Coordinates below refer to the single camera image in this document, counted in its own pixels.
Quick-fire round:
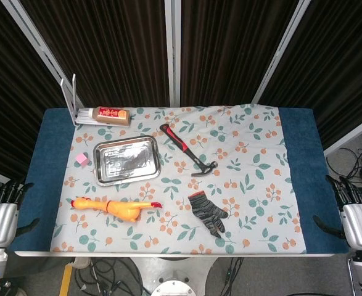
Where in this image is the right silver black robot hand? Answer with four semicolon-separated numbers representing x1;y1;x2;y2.
312;175;362;250

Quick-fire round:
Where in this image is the orange rubber chicken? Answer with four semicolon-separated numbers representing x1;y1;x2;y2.
70;197;163;223

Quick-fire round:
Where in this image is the stainless steel tray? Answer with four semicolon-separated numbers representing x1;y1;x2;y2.
93;135;162;187

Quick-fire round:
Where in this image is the blue table mat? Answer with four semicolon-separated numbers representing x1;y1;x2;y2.
9;106;351;255

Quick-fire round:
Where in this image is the small pink cube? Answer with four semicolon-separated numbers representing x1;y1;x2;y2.
75;151;91;168

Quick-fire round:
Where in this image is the floral print tablecloth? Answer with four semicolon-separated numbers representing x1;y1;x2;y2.
49;104;307;255

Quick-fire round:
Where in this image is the dark curtain partition panel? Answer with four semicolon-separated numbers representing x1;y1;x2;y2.
251;0;362;155
0;0;76;186
1;0;177;109
171;0;311;107

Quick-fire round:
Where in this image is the white metal rack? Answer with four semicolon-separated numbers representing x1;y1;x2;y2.
59;73;93;127

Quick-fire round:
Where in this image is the grey striped knit glove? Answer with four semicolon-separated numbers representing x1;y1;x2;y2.
188;190;229;239

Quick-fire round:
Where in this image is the black red claw hammer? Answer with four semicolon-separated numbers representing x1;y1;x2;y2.
159;123;219;178

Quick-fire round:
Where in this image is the black floor cable tangle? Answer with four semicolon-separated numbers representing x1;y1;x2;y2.
72;257;152;296
219;257;246;296

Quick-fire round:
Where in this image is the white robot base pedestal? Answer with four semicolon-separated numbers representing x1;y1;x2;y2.
131;256;219;296

